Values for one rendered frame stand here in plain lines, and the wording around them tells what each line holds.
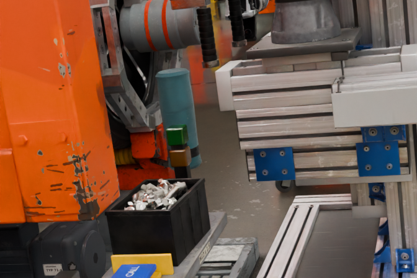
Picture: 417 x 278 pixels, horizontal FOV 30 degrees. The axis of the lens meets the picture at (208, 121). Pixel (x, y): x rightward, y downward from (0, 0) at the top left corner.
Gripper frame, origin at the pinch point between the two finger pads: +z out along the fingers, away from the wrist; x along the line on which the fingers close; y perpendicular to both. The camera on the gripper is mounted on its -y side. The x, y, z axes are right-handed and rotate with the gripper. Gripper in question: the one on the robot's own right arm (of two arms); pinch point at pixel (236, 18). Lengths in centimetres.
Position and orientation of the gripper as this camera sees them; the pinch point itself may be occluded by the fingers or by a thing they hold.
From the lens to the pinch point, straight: 226.1
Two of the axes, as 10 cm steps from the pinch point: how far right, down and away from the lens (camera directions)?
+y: -1.3, -9.7, -2.2
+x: 9.6, -0.7, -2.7
